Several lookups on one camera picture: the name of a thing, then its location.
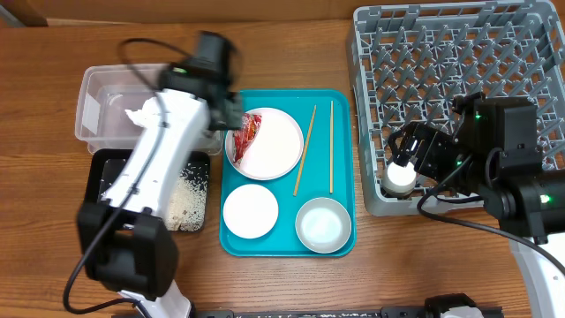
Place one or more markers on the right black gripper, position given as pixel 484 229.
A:
pixel 425 163

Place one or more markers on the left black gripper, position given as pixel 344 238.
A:
pixel 234 116

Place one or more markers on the red sauce packet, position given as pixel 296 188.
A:
pixel 244 137

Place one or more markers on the white cup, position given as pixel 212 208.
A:
pixel 398 180

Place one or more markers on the white napkin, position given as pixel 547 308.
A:
pixel 149 115

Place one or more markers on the pink bowl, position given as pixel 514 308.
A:
pixel 250 211

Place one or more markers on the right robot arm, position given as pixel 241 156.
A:
pixel 494 157

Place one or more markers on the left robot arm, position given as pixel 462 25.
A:
pixel 128 254

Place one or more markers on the large white plate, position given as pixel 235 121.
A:
pixel 275 150

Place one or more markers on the grey dish rack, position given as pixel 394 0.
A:
pixel 407 63

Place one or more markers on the right wooden chopstick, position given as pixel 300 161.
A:
pixel 331 148

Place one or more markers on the wooden chopstick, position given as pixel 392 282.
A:
pixel 304 153
pixel 331 148

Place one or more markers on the left wooden chopstick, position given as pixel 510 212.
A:
pixel 304 153

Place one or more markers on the spilled rice pile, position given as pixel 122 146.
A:
pixel 187 204

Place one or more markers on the black rectangular tray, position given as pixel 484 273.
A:
pixel 105 167

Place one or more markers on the grey bowl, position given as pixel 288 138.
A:
pixel 323 225

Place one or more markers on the clear plastic bin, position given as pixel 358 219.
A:
pixel 106 93

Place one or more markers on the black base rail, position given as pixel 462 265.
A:
pixel 385 312

